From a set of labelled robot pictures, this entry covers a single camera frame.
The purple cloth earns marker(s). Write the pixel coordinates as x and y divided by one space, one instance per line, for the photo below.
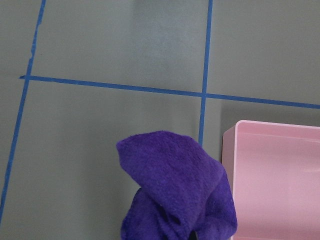
183 192

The pink plastic bin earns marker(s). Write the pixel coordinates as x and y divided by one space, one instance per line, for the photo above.
274 174

